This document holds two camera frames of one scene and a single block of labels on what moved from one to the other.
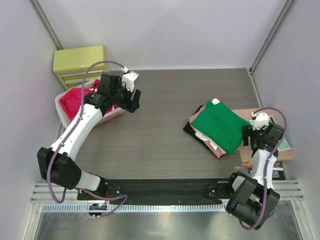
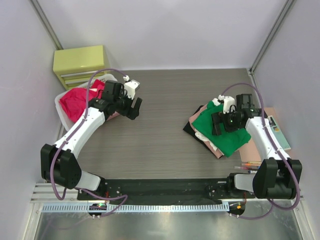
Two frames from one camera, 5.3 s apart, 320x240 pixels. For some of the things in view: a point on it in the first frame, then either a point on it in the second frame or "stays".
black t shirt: x=188 y=129 stays
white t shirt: x=199 y=134 stays
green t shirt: x=222 y=125 stays
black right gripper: x=248 y=131 to x=217 y=118
